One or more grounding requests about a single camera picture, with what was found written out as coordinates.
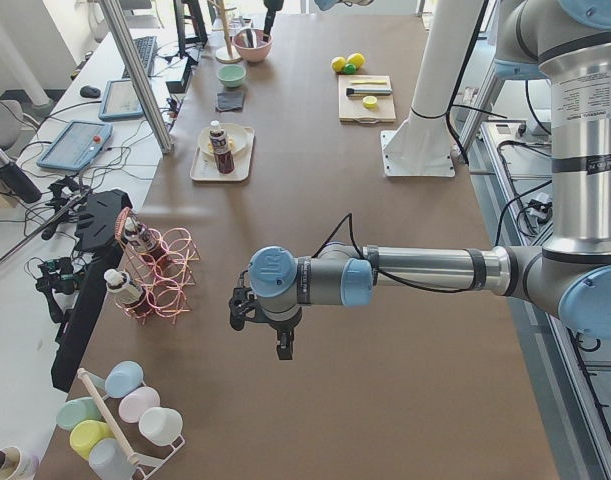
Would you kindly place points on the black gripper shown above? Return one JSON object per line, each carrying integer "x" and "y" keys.
{"x": 283, "y": 329}

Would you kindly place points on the tea bottle white cap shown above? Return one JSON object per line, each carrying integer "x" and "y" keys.
{"x": 219, "y": 141}

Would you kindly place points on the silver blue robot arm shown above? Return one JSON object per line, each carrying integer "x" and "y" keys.
{"x": 569, "y": 276}

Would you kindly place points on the cream serving tray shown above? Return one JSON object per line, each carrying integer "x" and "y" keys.
{"x": 204, "y": 167}

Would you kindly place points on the pastel cup rack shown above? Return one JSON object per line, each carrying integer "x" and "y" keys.
{"x": 119, "y": 427}

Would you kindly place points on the white round plate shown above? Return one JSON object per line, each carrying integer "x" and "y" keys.
{"x": 233, "y": 131}

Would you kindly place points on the grey folded cloth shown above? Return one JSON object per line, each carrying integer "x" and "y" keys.
{"x": 230, "y": 100}

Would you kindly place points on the half lemon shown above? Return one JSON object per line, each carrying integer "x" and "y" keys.
{"x": 370, "y": 102}

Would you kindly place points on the wooden cutting board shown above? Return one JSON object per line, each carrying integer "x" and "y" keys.
{"x": 351, "y": 109}

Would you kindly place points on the mint green bowl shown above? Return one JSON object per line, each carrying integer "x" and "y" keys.
{"x": 231, "y": 76}

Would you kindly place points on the yellow plastic knife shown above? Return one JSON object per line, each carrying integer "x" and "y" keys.
{"x": 369, "y": 81}

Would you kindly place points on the green lime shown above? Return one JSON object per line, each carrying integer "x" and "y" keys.
{"x": 349, "y": 69}

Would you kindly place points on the lower yellow lemon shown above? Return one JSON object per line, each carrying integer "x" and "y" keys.
{"x": 338, "y": 63}

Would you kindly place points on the yellow lemon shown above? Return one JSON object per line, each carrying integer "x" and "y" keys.
{"x": 356, "y": 59}
{"x": 338, "y": 63}

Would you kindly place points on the blue teach pendant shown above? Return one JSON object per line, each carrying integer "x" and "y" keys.
{"x": 120, "y": 102}
{"x": 76, "y": 146}

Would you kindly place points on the upper yellow lemon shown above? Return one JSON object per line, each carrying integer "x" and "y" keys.
{"x": 356, "y": 59}

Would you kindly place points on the wooden cup tree stand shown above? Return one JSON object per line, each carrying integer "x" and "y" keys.
{"x": 226, "y": 54}

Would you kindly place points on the pink ice bowl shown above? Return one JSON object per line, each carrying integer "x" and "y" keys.
{"x": 257, "y": 54}

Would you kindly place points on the metal ice scoop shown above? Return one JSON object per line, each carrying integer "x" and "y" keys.
{"x": 249, "y": 38}

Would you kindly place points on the black keyboard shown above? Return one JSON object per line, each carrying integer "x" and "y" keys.
{"x": 146, "y": 48}

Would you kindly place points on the black water bottle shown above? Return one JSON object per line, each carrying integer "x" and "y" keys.
{"x": 14, "y": 178}

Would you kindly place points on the copper wire bottle rack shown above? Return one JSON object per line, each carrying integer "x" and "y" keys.
{"x": 168, "y": 279}

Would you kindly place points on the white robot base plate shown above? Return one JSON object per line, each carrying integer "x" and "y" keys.
{"x": 417, "y": 148}

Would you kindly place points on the aluminium frame post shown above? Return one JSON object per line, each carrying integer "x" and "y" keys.
{"x": 118, "y": 27}

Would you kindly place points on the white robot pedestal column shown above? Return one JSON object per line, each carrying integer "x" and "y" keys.
{"x": 454, "y": 30}

